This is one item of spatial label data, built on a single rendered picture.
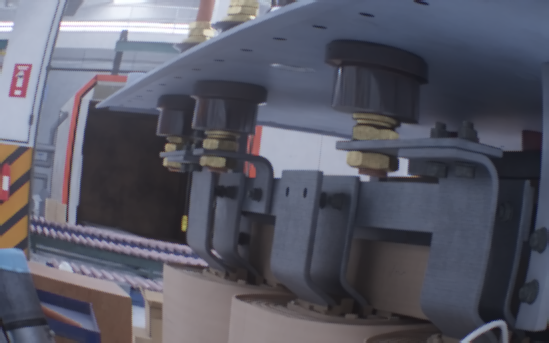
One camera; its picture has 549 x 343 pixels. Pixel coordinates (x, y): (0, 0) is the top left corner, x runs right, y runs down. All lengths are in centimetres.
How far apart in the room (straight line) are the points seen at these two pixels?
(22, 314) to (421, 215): 54
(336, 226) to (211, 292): 35
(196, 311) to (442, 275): 76
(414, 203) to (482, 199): 27
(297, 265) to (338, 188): 10
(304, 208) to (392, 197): 14
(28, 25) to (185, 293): 1013
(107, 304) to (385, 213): 136
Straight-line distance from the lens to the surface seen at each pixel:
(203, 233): 158
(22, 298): 118
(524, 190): 78
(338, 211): 120
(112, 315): 236
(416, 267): 109
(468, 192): 79
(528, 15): 62
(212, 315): 149
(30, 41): 1152
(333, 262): 119
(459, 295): 78
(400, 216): 105
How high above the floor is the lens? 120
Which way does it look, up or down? 2 degrees up
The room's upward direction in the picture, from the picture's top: 7 degrees clockwise
